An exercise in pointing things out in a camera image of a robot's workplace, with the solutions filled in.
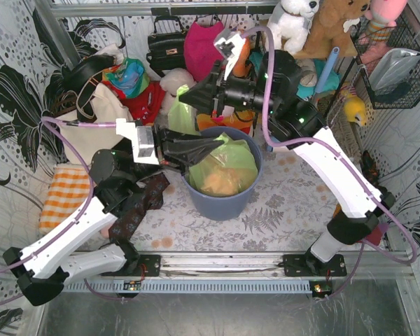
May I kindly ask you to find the green plastic trash bag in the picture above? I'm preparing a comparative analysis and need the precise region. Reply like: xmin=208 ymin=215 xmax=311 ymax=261
xmin=168 ymin=85 xmax=258 ymax=197

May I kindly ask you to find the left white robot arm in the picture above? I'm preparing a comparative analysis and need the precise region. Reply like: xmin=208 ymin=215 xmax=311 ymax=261
xmin=3 ymin=119 xmax=225 ymax=306

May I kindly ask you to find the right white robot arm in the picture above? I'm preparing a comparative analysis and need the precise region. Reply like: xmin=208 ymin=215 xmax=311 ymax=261
xmin=179 ymin=50 xmax=395 ymax=276

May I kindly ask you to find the magenta felt bag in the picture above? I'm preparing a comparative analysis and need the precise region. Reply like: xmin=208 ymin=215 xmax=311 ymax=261
xmin=184 ymin=21 xmax=224 ymax=82

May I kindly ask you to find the cream canvas tote bag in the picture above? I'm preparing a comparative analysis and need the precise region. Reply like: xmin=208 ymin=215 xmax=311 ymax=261
xmin=52 ymin=82 xmax=134 ymax=165

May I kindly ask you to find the blue trash bin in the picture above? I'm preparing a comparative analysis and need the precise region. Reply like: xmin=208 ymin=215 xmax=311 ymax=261
xmin=182 ymin=126 xmax=263 ymax=221

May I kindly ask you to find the rainbow striped cloth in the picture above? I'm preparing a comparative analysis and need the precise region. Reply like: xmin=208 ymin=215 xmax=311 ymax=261
xmin=196 ymin=113 xmax=253 ymax=136

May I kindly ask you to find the red garment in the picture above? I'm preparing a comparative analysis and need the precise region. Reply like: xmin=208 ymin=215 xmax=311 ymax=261
xmin=115 ymin=81 xmax=166 ymax=125

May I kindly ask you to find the white fluffy plush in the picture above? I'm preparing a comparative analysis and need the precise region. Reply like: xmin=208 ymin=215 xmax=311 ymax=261
xmin=160 ymin=68 xmax=197 ymax=116

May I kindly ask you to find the orange plush toy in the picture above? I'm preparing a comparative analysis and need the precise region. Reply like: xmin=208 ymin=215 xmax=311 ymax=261
xmin=232 ymin=38 xmax=251 ymax=78

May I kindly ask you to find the teal cloth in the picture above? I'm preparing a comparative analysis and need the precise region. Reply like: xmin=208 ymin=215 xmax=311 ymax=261
xmin=248 ymin=52 xmax=341 ymax=100

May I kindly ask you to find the black leather handbag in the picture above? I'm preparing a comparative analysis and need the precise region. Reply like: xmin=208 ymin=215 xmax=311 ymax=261
xmin=146 ymin=15 xmax=188 ymax=78

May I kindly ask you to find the dark patterned necktie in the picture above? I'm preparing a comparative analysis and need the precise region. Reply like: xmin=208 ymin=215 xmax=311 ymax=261
xmin=108 ymin=173 xmax=169 ymax=242

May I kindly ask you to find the colourful silk scarf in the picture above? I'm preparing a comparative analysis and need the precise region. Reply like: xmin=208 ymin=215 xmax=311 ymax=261
xmin=101 ymin=58 xmax=150 ymax=99

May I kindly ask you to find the orange checkered towel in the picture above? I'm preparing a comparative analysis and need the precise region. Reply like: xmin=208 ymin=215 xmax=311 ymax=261
xmin=38 ymin=164 xmax=90 ymax=235

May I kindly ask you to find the white plush dog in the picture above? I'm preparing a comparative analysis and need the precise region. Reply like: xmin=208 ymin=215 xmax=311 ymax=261
xmin=267 ymin=0 xmax=319 ymax=55

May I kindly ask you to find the black hat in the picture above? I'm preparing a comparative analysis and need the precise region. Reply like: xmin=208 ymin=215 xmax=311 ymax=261
xmin=63 ymin=55 xmax=115 ymax=91

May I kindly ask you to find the brown teddy bear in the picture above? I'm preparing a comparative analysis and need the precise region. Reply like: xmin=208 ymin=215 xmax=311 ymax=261
xmin=304 ymin=0 xmax=370 ymax=57

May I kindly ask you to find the yellow plush toy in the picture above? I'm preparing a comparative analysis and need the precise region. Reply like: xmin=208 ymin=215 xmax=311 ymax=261
xmin=341 ymin=89 xmax=366 ymax=127

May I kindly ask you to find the wooden shelf board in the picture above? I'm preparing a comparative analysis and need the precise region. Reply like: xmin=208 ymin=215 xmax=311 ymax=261
xmin=294 ymin=19 xmax=359 ymax=60

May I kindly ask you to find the silver foil pouch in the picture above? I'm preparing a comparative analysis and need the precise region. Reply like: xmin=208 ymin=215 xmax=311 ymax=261
xmin=368 ymin=48 xmax=420 ymax=91

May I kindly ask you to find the pink plush toy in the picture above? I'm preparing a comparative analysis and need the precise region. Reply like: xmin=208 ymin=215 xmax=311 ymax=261
xmin=365 ymin=0 xmax=407 ymax=34

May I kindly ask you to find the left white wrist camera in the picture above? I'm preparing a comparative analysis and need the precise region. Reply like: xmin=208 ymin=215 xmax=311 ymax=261
xmin=115 ymin=118 xmax=160 ymax=165

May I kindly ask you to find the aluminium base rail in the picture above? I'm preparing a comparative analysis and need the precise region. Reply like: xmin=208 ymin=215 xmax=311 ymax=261
xmin=141 ymin=251 xmax=414 ymax=279

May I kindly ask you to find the black wire basket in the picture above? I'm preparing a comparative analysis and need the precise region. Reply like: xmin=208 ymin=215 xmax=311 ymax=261
xmin=351 ymin=15 xmax=420 ymax=109

